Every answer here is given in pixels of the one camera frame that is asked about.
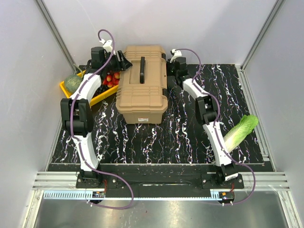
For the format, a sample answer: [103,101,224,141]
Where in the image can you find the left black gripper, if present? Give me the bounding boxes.
[104,52,134,73]

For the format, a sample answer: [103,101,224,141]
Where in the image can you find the tan plastic tool box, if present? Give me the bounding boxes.
[116,45,168,124]

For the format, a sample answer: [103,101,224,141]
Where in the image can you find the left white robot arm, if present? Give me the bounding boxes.
[60,39,132,188]

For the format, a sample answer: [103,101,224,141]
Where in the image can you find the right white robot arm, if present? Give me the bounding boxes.
[167,48,238,188]

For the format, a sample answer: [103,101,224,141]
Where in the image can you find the dark purple grape bunch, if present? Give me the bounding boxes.
[96,85,109,95]

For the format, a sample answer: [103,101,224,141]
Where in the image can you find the yellow plastic fruit tray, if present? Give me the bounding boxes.
[59,70,118,106]

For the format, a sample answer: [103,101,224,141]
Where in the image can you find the green netted melon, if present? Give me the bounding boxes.
[64,75,82,94]

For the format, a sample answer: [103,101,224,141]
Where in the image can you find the napa cabbage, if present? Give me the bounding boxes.
[224,115,259,153]

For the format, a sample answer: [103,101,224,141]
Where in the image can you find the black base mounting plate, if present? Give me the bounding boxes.
[76,164,244,199]

